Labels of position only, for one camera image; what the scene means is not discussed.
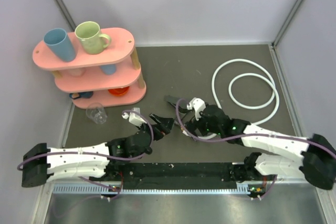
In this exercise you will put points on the orange bowl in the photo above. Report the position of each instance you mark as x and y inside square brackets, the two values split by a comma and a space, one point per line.
[117, 92]

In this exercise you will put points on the pink three-tier shelf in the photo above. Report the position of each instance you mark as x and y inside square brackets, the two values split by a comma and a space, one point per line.
[121, 52]

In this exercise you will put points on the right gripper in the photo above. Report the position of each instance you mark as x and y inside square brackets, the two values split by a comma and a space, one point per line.
[193, 124]

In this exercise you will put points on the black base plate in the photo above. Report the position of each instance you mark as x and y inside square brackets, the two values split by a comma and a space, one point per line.
[178, 176]

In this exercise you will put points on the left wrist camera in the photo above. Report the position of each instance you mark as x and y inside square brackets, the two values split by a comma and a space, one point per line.
[134, 119]

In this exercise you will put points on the green ceramic mug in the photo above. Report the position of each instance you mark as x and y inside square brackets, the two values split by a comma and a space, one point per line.
[92, 40]

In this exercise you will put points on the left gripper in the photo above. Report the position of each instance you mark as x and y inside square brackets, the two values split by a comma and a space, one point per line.
[164, 128]

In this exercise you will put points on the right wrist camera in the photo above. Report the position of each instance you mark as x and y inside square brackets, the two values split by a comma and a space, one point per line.
[198, 105]

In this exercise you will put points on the blue tumbler cup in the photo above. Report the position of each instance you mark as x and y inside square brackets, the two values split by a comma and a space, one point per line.
[60, 44]

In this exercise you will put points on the aluminium cable rail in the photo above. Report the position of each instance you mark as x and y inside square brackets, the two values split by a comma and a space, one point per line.
[80, 187]

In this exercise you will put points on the small blue cup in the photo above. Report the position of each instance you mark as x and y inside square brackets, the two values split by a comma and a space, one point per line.
[108, 69]

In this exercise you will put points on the clear plastic cup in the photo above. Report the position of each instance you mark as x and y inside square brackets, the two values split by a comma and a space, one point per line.
[96, 113]

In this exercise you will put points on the pink cup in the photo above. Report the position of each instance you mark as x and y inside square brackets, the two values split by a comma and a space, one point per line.
[78, 72]

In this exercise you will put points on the blue toy object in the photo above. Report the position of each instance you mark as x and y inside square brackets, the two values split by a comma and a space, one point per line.
[81, 95]

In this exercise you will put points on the black faucet mixer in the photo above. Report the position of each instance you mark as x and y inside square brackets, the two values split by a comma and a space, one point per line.
[183, 111]

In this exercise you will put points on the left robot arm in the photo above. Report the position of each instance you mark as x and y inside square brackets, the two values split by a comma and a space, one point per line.
[41, 164]

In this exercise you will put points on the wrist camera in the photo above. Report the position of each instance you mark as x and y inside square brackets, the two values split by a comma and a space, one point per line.
[198, 105]
[134, 119]

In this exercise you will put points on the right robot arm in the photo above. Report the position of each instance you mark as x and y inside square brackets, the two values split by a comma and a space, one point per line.
[311, 158]

